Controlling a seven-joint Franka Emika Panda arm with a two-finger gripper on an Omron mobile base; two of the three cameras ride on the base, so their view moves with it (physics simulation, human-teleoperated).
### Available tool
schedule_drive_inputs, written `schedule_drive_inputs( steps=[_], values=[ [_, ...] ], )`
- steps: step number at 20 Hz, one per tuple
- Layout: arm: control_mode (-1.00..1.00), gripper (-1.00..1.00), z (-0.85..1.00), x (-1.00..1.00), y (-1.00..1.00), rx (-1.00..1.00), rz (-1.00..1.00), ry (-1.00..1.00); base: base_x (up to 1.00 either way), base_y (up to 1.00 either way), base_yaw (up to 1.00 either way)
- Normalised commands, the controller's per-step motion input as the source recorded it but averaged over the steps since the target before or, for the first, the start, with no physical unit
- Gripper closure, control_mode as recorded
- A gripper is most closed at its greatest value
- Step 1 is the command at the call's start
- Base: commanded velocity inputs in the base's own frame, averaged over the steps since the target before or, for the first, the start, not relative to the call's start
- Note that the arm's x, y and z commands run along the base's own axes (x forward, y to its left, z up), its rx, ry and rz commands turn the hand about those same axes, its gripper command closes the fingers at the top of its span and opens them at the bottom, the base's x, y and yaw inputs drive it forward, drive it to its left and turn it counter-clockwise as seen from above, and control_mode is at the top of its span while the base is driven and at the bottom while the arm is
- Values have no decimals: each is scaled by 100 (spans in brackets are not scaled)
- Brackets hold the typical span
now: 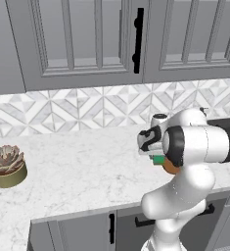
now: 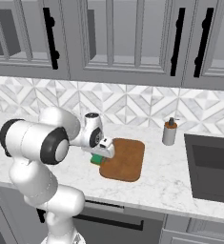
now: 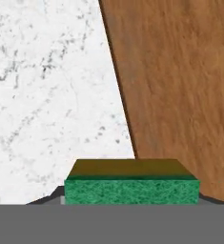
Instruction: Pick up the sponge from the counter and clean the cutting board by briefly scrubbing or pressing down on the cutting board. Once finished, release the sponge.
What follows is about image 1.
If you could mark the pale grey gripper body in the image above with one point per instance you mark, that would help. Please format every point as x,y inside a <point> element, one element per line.
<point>146,151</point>

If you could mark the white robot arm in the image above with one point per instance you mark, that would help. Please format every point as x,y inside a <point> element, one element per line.
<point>188,192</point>

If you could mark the green sponge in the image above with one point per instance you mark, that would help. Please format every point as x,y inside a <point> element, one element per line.
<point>159,160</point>

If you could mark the brown round cutting board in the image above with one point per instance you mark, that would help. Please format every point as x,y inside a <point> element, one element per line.
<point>171,168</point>

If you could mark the black hob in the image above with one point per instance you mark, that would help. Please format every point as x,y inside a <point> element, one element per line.
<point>222,122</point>

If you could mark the grey base cupboard door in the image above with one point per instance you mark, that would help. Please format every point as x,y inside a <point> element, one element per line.
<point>229,225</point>
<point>83,233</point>

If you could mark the succulent plant in olive pot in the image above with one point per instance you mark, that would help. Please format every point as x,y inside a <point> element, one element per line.
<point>7,166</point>

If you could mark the grey wall cupboard door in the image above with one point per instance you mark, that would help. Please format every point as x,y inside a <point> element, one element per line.
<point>191,39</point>
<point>83,39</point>

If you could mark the grey wall cupboard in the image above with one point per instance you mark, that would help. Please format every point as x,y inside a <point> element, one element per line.
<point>4,45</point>

